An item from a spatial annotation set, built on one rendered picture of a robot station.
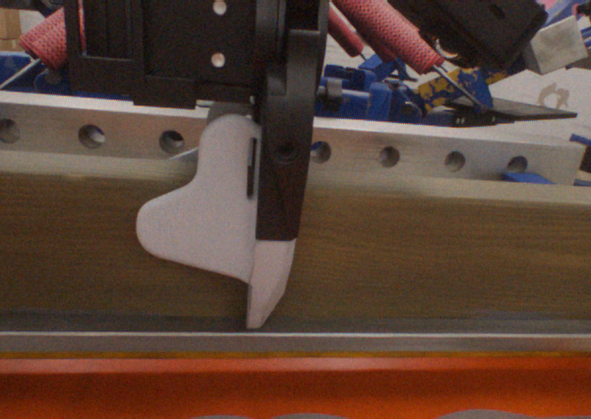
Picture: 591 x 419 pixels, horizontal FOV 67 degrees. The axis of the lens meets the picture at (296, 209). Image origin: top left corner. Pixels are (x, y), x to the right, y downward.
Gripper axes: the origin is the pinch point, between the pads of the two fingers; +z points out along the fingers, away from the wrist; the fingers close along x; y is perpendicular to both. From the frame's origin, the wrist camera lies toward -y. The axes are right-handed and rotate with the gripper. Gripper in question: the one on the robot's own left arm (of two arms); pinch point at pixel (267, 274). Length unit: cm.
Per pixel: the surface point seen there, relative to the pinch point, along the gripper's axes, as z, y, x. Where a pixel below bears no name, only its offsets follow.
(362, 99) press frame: 0, -23, -68
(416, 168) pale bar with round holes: 0.4, -16.2, -21.7
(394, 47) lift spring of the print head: -10, -25, -60
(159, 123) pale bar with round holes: -2.4, 8.2, -21.7
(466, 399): 5.4, -10.3, 2.8
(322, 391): 5.4, -2.9, 2.1
